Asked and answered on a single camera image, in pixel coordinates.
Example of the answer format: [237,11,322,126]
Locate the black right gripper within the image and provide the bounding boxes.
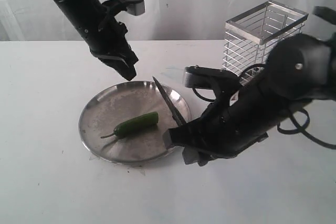
[162,87,278,166]

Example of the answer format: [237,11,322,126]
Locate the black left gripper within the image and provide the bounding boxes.
[76,11,139,80]

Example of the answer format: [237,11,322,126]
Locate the black kitchen knife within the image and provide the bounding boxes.
[153,77,188,127]

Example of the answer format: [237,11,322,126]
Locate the green chili pepper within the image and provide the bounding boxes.
[100,112,159,139]

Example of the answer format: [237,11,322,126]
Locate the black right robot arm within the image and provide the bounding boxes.
[162,0,335,166]

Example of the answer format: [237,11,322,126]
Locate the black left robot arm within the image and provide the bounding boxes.
[53,0,145,81]

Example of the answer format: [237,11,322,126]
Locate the round steel plate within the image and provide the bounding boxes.
[78,81,177,164]

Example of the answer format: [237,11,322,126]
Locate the white backdrop curtain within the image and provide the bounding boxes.
[1,0,335,41]

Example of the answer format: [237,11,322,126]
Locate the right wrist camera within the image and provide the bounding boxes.
[183,66,238,90]

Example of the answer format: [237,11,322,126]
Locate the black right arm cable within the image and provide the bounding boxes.
[277,103,336,149]

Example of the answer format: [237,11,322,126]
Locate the chrome wire utensil holder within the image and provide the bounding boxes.
[222,0,308,75]

